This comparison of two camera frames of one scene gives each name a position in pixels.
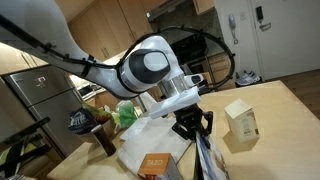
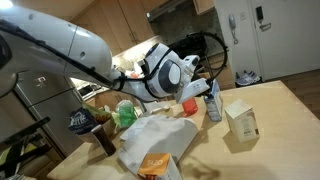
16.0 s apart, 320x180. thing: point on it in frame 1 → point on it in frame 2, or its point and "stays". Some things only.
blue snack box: [209, 164] → [213, 102]
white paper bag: [151, 136] stays
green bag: [125, 114] stays
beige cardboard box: [242, 121] stays
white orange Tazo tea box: [160, 166] stays
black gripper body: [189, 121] → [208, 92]
